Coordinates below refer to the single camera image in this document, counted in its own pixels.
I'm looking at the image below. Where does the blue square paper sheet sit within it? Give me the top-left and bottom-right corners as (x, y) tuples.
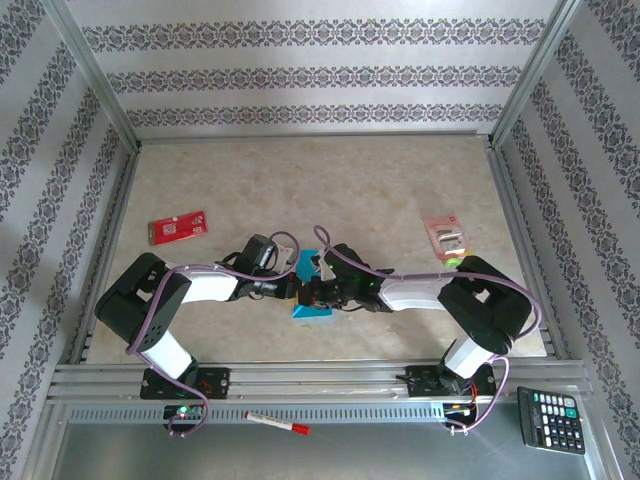
(291, 248), (334, 321)

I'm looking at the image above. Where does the red card packet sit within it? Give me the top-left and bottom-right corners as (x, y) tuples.
(148, 210), (209, 246)

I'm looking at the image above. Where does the pink blister pack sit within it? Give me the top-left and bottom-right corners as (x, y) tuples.
(423, 213), (474, 261)

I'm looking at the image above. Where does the white marker with red cap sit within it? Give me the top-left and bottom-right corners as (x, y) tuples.
(243, 409), (311, 436)

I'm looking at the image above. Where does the grey metal shelf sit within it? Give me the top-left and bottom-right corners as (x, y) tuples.
(49, 422), (601, 480)

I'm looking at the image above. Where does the black calculator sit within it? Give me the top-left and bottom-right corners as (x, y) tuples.
(516, 385), (587, 456)

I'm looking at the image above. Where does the right black wrist camera box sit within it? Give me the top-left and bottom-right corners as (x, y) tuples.
(327, 243), (369, 276)

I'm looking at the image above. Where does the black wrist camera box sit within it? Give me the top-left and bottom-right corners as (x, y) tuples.
(239, 233), (276, 271)
(327, 243), (369, 276)

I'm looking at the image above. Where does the left black wrist camera box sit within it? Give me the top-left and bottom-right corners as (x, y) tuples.
(239, 233), (276, 271)

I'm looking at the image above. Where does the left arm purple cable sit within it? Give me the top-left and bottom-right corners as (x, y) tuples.
(127, 230), (301, 439)

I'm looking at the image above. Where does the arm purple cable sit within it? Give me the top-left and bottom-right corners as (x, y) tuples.
(127, 230), (301, 439)
(312, 225), (544, 436)

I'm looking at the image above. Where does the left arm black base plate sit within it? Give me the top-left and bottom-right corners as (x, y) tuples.
(139, 366), (232, 401)

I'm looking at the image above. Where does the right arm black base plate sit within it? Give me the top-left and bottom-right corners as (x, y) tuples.
(405, 364), (499, 400)

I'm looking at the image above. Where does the grey slotted cable duct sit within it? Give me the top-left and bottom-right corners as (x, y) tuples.
(67, 403), (449, 425)

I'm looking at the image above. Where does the aluminium table edge rail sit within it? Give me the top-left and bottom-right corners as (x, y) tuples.
(135, 130), (496, 147)
(487, 142), (571, 361)
(67, 142), (142, 365)

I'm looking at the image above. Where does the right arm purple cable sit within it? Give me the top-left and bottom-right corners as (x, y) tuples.
(312, 225), (544, 436)

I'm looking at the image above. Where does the aluminium frame post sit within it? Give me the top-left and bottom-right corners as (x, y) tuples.
(490, 0), (586, 150)
(42, 0), (142, 151)

